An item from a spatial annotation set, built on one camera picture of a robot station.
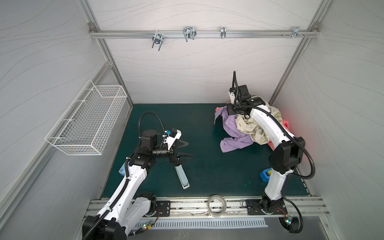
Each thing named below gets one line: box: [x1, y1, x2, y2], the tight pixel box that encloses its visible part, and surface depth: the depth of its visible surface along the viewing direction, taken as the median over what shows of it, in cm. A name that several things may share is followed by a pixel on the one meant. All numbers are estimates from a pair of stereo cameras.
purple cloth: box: [214, 106, 254, 153], surface depth 97 cm
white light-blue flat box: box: [174, 164, 190, 190], surface depth 84 cm
